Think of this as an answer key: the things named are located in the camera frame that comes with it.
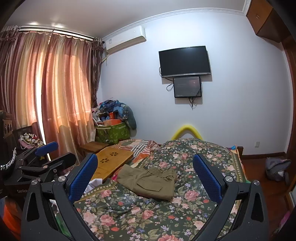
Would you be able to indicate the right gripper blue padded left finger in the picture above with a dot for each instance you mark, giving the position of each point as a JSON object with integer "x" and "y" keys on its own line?
{"x": 39, "y": 221}

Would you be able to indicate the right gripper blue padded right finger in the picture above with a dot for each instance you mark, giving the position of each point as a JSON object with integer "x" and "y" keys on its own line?
{"x": 251, "y": 220}

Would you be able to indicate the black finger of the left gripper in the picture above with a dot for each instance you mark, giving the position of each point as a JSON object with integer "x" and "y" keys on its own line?
{"x": 50, "y": 170}

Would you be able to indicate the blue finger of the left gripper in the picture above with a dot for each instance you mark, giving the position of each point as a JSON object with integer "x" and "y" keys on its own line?
{"x": 36, "y": 154}

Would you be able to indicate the olive khaki cargo pants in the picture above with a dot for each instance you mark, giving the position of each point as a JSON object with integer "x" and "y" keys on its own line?
{"x": 149, "y": 183}

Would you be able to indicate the grey purple backpack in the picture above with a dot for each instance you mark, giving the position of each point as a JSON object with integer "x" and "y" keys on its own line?
{"x": 276, "y": 169}

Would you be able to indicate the bamboo lap desk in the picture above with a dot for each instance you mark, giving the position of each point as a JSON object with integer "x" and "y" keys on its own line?
{"x": 109, "y": 160}

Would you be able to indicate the pink orange window curtain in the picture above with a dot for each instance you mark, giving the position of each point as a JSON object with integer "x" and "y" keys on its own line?
{"x": 49, "y": 81}

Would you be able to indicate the dark floral bed quilt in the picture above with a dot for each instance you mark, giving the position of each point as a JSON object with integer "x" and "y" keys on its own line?
{"x": 113, "y": 212}

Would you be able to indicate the green fabric storage box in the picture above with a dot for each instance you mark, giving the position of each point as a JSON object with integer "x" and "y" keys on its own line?
{"x": 112, "y": 134}

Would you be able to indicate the pile of mixed clothes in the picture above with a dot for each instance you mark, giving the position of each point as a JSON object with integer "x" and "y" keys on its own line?
{"x": 120, "y": 110}

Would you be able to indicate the striped patchwork blanket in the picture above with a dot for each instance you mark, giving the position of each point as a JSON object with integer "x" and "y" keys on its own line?
{"x": 140, "y": 148}

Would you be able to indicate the brown overhead wooden cabinet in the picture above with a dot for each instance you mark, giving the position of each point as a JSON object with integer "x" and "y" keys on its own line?
{"x": 266, "y": 22}

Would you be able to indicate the white wall socket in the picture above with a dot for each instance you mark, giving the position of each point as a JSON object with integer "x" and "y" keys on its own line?
{"x": 257, "y": 144}

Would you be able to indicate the small black wall monitor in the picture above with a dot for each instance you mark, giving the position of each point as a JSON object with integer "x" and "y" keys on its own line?
{"x": 187, "y": 87}

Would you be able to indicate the white wall air conditioner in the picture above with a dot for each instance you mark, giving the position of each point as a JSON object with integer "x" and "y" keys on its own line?
{"x": 122, "y": 40}

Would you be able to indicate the black wall television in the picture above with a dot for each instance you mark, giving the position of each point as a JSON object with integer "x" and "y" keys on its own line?
{"x": 185, "y": 61}

